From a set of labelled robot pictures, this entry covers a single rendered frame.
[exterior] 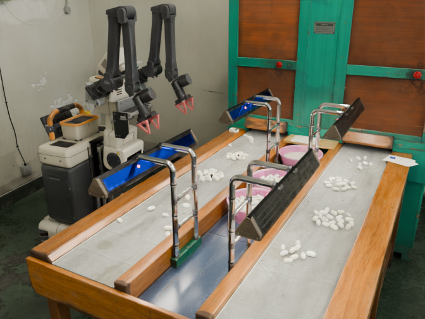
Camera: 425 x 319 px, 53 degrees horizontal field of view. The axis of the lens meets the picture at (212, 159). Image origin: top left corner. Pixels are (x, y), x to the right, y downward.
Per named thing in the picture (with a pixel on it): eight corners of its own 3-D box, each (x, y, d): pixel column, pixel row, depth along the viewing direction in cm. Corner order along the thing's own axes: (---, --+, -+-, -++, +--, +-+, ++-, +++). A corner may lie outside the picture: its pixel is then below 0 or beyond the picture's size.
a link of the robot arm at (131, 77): (128, 7, 216) (115, 7, 207) (137, 7, 214) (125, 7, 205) (134, 90, 232) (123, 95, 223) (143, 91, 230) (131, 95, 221)
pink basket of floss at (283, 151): (288, 176, 249) (289, 162, 246) (271, 161, 273) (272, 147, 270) (329, 172, 255) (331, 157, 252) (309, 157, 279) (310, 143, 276)
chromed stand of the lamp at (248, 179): (224, 285, 158) (224, 175, 141) (246, 257, 174) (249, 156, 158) (272, 301, 149) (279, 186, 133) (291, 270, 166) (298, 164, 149)
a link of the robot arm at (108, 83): (115, 1, 218) (103, 2, 209) (138, 6, 214) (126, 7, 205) (111, 86, 237) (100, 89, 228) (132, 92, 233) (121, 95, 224)
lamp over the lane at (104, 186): (87, 195, 146) (85, 175, 144) (183, 142, 197) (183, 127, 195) (105, 200, 143) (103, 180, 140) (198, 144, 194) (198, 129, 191)
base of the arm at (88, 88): (98, 83, 241) (84, 87, 231) (106, 75, 237) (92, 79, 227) (106, 95, 242) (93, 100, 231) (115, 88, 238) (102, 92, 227)
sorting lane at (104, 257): (52, 268, 161) (51, 263, 160) (247, 135, 309) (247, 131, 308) (114, 292, 147) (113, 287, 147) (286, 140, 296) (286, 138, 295)
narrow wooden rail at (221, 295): (195, 340, 136) (194, 312, 132) (332, 157, 284) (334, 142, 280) (210, 346, 133) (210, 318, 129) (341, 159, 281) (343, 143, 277)
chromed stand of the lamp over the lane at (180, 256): (138, 256, 176) (129, 155, 159) (165, 233, 192) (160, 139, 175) (176, 269, 167) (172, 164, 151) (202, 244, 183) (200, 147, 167)
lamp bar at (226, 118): (218, 123, 226) (218, 109, 223) (262, 98, 277) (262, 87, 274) (231, 125, 222) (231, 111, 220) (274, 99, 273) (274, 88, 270)
